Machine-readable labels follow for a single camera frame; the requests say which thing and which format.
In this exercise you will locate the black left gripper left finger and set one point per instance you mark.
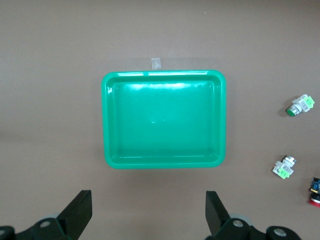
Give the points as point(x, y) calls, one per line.
point(77, 215)

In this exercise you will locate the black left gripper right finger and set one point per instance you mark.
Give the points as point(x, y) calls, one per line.
point(216, 215)

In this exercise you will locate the green push button white base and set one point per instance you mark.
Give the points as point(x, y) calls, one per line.
point(283, 168)
point(302, 103)

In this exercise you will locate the red push button blue base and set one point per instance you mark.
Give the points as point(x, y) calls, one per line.
point(316, 190)

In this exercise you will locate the green plastic tray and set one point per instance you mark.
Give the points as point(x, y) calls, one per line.
point(163, 125)

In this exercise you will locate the brown table mat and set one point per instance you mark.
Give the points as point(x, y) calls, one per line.
point(50, 75)

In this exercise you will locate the clear tape piece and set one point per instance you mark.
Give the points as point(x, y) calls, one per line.
point(156, 63)

